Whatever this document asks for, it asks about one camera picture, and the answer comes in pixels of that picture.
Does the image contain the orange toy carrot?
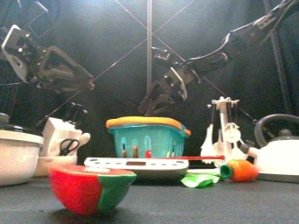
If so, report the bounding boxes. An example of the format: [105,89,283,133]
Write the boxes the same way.
[219,159,261,183]

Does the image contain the black toy scissors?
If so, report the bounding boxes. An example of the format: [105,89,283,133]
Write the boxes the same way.
[59,138,81,157]

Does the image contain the white utensil rack stand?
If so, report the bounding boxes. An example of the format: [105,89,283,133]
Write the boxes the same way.
[199,95,250,168]

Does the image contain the teal basket with orange rim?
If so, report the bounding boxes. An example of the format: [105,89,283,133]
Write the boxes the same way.
[106,115,193,160]

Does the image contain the green white toy vegetable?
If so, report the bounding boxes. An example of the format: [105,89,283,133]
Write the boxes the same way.
[181,172,222,189]

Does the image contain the red toy stick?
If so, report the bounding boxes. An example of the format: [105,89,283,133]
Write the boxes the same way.
[155,155,227,161]

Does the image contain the white toy kettle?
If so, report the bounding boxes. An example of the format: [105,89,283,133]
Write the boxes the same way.
[238,113,299,184]

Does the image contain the metal frame pole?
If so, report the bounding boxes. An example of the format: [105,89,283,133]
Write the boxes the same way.
[145,0,155,95]

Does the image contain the white toy kitchen scale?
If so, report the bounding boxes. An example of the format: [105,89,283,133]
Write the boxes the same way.
[83,157,191,180]

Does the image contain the red green strawberry half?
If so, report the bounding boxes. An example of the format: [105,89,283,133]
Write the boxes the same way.
[49,164,138,216]

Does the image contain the white toy knife block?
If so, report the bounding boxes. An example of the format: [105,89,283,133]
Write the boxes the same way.
[41,101,91,158]

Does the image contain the white toy cooking pot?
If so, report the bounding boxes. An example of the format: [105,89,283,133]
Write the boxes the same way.
[0,112,46,187]

